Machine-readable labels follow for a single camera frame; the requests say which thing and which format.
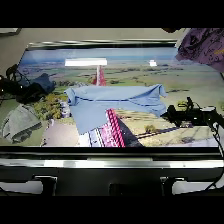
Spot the light blue shirt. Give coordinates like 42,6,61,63
64,83,169,136

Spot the purple printed garment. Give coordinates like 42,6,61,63
175,28,224,73

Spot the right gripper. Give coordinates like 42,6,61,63
162,104,187,128

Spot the silver frame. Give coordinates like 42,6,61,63
0,153,224,196

